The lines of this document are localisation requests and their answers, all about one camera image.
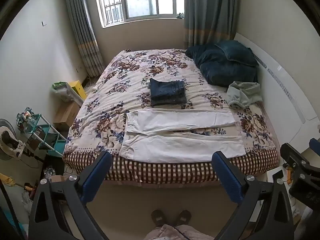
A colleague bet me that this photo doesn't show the yellow broom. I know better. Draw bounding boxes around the yellow broom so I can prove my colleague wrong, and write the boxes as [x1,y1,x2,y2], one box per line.
[0,172,33,191]

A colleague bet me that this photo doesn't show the white headboard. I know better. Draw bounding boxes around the white headboard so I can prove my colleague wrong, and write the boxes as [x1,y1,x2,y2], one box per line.
[234,32,320,128]

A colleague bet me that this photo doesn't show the person's pink pajama legs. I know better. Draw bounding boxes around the person's pink pajama legs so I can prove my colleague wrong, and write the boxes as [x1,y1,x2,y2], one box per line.
[144,224,215,240]

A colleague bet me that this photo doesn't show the grey striped curtain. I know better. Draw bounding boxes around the grey striped curtain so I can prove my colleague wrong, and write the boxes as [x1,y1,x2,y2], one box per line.
[64,0,105,77]
[184,0,242,50]

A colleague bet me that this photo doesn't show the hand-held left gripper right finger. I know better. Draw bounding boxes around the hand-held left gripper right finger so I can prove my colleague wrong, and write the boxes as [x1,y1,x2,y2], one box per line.
[211,151,294,240]

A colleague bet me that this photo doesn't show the clear plastic bag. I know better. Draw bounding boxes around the clear plastic bag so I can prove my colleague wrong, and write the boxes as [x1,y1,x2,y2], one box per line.
[52,81,84,105]

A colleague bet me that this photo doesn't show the white pants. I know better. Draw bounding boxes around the white pants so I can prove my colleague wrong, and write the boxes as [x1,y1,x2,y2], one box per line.
[119,109,246,163]

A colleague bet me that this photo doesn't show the white standing fan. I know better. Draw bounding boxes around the white standing fan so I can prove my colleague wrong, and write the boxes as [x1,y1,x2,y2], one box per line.
[0,119,27,161]

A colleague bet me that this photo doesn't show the light green garment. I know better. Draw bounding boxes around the light green garment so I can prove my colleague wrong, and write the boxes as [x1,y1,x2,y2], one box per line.
[226,81,263,110]

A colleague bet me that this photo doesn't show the clear plastic bottle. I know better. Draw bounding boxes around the clear plastic bottle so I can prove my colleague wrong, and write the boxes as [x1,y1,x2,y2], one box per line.
[44,166,56,181]

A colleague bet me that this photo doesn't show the white bedside table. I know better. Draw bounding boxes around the white bedside table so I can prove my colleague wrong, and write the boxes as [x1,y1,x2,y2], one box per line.
[266,168,290,188]

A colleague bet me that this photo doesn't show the teal shelf rack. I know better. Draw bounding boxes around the teal shelf rack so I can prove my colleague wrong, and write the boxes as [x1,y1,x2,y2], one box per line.
[16,107,67,158]

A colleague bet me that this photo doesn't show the dark teal pillow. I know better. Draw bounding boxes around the dark teal pillow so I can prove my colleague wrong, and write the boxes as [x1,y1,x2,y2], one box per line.
[214,40,260,67]

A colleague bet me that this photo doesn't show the cardboard box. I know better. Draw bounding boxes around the cardboard box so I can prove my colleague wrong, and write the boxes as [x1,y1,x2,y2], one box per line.
[53,102,81,131]

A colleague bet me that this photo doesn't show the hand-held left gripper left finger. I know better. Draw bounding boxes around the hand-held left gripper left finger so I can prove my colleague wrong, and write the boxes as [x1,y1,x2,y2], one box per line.
[28,151,112,240]

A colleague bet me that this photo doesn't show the yellow box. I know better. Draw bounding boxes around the yellow box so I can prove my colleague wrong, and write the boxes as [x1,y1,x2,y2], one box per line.
[68,80,87,101]

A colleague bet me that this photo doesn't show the floral quilt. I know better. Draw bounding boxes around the floral quilt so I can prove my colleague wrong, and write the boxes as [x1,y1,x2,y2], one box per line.
[64,49,278,162]

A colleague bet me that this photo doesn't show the person's brown slipper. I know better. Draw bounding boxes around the person's brown slipper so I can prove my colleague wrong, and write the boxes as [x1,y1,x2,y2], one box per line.
[175,210,192,227]
[151,209,166,228]

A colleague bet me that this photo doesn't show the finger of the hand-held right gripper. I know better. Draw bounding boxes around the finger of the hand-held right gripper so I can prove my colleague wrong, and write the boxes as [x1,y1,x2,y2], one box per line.
[309,137,320,155]
[280,143,320,180]

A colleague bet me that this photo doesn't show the folded blue jeans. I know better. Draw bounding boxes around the folded blue jeans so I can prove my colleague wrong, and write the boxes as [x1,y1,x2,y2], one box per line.
[149,78,188,106]

